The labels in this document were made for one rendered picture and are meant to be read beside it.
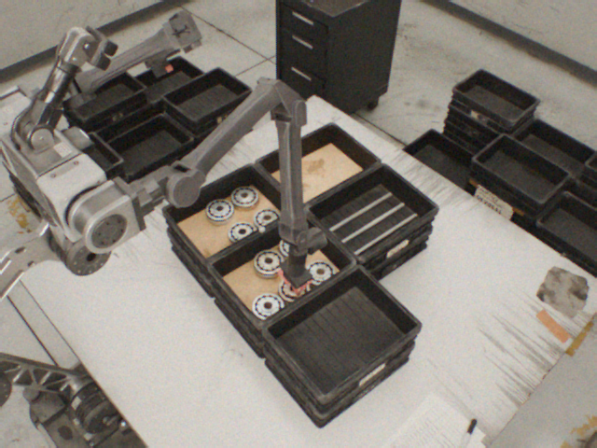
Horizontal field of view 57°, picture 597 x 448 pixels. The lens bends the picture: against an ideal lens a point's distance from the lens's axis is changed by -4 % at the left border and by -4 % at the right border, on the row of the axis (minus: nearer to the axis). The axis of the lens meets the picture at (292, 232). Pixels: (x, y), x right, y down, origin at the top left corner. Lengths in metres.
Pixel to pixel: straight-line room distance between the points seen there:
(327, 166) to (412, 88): 2.03
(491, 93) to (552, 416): 1.77
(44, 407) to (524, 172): 2.43
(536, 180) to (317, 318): 1.54
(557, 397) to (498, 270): 0.86
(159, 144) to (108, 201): 1.87
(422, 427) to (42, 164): 1.32
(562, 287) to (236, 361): 1.23
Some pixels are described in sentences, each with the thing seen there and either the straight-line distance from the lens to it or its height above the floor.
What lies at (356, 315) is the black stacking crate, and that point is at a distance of 1.88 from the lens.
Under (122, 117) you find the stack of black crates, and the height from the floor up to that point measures 0.49.
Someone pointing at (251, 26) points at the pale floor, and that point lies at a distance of 4.85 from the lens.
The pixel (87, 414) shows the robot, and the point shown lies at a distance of 2.29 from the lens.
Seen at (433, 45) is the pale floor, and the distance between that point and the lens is 4.78.
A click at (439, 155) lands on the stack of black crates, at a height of 0.27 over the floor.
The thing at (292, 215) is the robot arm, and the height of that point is 1.20.
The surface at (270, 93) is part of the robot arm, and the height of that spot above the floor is 1.54.
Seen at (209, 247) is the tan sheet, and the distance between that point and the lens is 2.04.
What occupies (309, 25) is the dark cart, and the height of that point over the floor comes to 0.76.
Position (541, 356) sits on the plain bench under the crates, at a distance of 2.13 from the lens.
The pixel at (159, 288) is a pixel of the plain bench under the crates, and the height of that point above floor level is 0.70.
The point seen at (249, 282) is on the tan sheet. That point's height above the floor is 0.83.
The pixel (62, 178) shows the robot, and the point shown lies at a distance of 1.36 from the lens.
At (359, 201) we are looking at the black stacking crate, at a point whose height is 0.83.
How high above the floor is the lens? 2.42
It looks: 50 degrees down
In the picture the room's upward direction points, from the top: 1 degrees clockwise
